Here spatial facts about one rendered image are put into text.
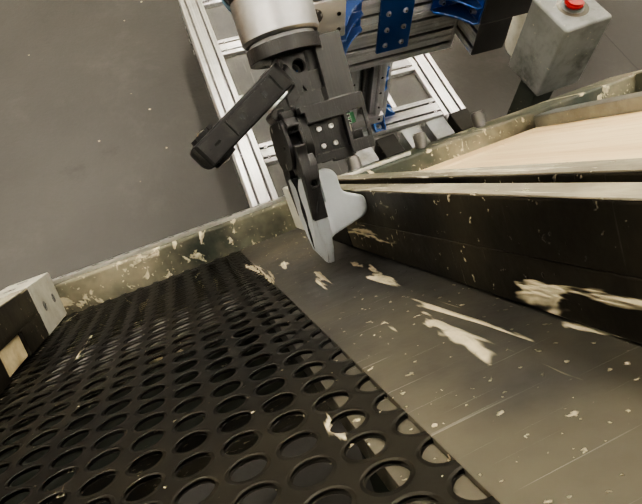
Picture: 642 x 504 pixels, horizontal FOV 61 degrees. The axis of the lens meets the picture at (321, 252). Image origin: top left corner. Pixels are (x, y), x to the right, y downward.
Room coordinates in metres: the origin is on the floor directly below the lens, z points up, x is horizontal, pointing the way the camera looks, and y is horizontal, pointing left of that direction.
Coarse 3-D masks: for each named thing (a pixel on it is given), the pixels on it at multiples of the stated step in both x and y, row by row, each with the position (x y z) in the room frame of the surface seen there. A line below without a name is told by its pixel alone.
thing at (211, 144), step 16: (272, 80) 0.37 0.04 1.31; (288, 80) 0.38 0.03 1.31; (256, 96) 0.36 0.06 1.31; (272, 96) 0.36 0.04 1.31; (240, 112) 0.35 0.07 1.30; (256, 112) 0.35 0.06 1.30; (208, 128) 0.34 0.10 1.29; (224, 128) 0.33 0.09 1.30; (240, 128) 0.34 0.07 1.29; (192, 144) 0.33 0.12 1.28; (208, 144) 0.32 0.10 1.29; (224, 144) 0.32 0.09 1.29; (208, 160) 0.31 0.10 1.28; (224, 160) 0.32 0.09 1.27
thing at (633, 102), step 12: (624, 96) 0.63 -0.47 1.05; (636, 96) 0.59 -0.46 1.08; (564, 108) 0.71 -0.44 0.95; (576, 108) 0.66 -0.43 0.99; (588, 108) 0.64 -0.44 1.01; (600, 108) 0.63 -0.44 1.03; (612, 108) 0.61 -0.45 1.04; (624, 108) 0.60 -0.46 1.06; (636, 108) 0.58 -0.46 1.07; (540, 120) 0.71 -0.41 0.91; (552, 120) 0.69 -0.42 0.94; (564, 120) 0.67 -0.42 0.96; (576, 120) 0.65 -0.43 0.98
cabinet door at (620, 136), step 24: (600, 120) 0.59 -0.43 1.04; (624, 120) 0.54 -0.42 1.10; (504, 144) 0.63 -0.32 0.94; (528, 144) 0.58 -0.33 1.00; (552, 144) 0.52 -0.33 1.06; (576, 144) 0.48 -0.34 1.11; (600, 144) 0.44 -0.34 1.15; (624, 144) 0.41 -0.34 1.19; (432, 168) 0.60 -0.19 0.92; (456, 168) 0.55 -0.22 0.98
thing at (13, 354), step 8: (16, 336) 0.22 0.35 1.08; (8, 344) 0.21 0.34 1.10; (16, 344) 0.21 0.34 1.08; (0, 352) 0.19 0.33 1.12; (8, 352) 0.20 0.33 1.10; (16, 352) 0.20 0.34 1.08; (24, 352) 0.21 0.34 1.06; (8, 360) 0.19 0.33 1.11; (16, 360) 0.19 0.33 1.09; (8, 368) 0.18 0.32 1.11; (16, 368) 0.18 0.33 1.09
